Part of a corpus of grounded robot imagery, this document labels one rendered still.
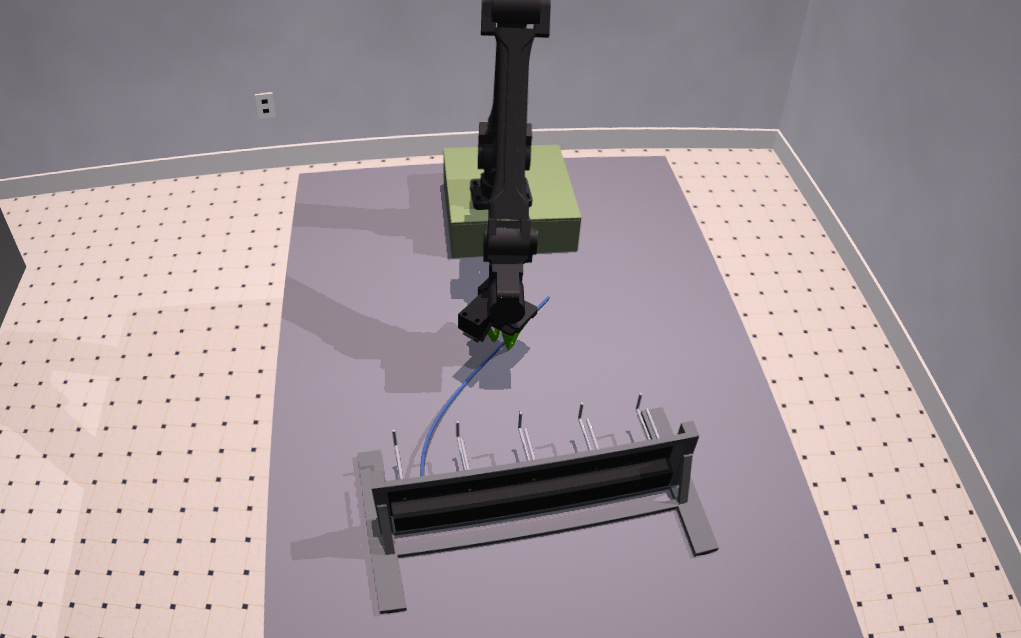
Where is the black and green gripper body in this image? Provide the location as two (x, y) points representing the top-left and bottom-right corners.
(492, 300), (538, 336)

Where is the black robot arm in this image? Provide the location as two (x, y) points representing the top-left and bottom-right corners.
(458, 0), (551, 343)

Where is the black patch panel rack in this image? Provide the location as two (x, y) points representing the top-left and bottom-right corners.
(357, 393), (719, 614)

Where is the blue cable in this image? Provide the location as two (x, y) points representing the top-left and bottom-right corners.
(421, 297), (550, 476)

